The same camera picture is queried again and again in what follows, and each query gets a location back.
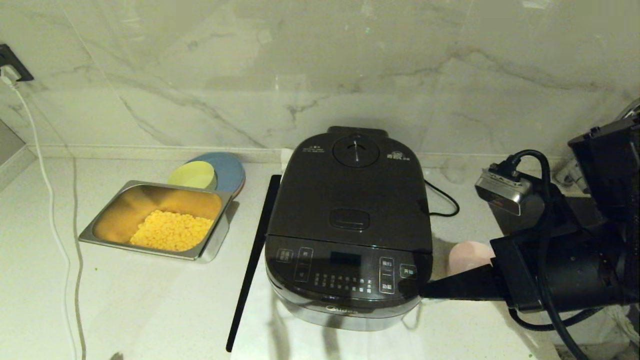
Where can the stainless steel tray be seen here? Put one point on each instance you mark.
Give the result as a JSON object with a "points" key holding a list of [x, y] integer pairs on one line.
{"points": [[125, 210]]}

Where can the black wall socket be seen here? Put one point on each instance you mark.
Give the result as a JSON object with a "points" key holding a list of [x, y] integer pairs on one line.
{"points": [[12, 62]]}

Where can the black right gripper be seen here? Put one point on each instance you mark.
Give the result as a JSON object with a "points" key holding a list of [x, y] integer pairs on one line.
{"points": [[517, 272]]}

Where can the black rice cooker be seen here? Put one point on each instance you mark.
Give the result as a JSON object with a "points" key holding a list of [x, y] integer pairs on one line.
{"points": [[260, 330]]}

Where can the yellow-green small dish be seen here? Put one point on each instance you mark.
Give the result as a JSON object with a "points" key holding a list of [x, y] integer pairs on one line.
{"points": [[192, 175]]}

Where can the black rice cooker lid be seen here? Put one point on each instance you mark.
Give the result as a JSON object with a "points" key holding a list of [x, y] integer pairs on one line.
{"points": [[350, 195]]}

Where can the pink bowl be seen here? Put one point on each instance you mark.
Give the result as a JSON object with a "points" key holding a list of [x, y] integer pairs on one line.
{"points": [[467, 255]]}

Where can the long black flat strip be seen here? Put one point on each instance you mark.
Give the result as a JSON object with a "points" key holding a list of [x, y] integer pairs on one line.
{"points": [[252, 265]]}

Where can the blue plate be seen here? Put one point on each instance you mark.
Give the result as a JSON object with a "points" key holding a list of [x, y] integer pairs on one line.
{"points": [[230, 172]]}

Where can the yellow corn kernels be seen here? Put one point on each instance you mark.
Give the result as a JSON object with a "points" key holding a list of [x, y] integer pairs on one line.
{"points": [[172, 231]]}

